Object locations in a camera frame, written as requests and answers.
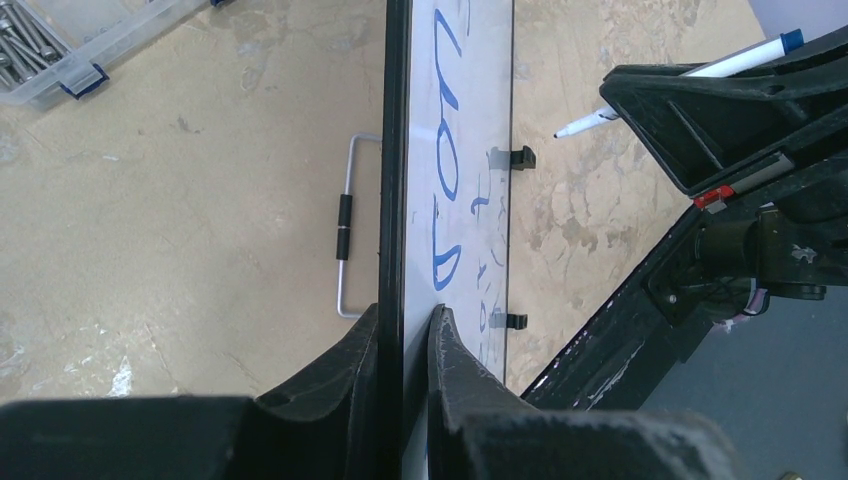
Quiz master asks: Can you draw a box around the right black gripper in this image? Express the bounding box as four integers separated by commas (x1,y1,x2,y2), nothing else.
599,28,847,219

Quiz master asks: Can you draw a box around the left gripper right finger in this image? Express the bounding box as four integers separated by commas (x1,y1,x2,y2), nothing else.
427,304,532,479

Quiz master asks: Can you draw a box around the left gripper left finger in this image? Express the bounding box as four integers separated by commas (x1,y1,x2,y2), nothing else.
235,304,378,479

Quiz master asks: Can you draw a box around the white marker pen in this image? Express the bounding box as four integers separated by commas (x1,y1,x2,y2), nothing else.
553,29,805,139

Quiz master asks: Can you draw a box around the white whiteboard black frame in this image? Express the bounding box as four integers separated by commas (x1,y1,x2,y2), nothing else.
375,1,515,479

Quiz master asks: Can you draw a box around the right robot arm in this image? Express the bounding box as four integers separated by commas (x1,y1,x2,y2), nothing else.
600,28,847,325

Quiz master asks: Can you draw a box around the clear plastic screw box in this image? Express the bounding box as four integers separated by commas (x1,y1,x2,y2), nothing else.
1,0,221,110

